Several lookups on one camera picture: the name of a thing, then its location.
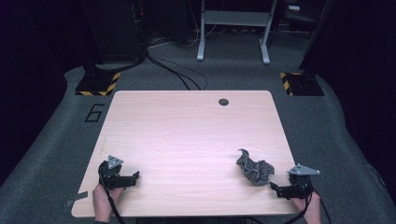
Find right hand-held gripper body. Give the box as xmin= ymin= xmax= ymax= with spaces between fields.
xmin=287 ymin=163 xmax=321 ymax=199

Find black stand base hazard stripes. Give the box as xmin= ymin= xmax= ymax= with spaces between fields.
xmin=75 ymin=71 xmax=121 ymax=97
xmin=278 ymin=71 xmax=325 ymax=97

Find person's right hand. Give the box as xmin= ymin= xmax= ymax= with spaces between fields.
xmin=290 ymin=190 xmax=322 ymax=224

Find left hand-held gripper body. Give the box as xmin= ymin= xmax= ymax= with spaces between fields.
xmin=98 ymin=155 xmax=126 ymax=191

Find person's left hand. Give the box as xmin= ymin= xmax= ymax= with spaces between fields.
xmin=92 ymin=182 xmax=125 ymax=223

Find white metal desk frame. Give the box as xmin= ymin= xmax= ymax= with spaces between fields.
xmin=196 ymin=0 xmax=278 ymax=65

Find black floor cables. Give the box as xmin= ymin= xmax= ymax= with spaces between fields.
xmin=145 ymin=50 xmax=209 ymax=91

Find grey floor tape strip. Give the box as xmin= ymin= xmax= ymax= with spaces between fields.
xmin=64 ymin=190 xmax=90 ymax=208

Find grey towel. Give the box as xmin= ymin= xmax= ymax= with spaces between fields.
xmin=235 ymin=148 xmax=276 ymax=187

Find black cabinet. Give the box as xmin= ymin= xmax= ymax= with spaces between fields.
xmin=81 ymin=0 xmax=148 ymax=65

